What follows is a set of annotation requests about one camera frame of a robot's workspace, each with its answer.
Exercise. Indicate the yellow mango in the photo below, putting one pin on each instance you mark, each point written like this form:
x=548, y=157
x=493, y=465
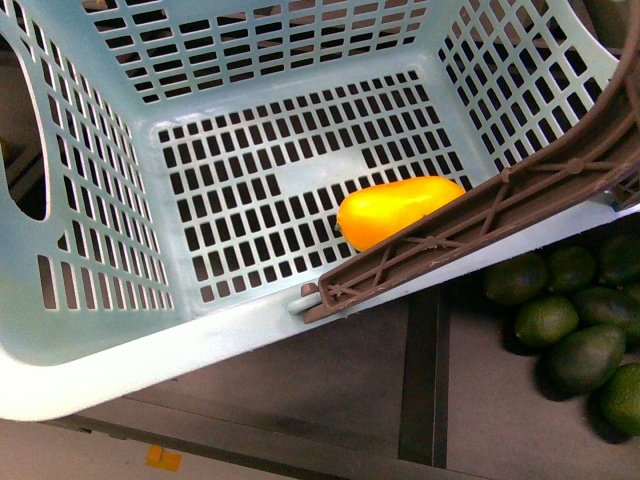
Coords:
x=369, y=216

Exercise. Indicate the light blue plastic basket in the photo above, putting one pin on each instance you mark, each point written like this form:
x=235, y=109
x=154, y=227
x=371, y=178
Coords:
x=177, y=166

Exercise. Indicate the brown basket handle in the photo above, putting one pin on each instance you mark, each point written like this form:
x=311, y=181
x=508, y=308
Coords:
x=599, y=153

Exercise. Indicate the green avocado in tray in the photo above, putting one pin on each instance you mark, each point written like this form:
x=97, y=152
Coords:
x=516, y=280

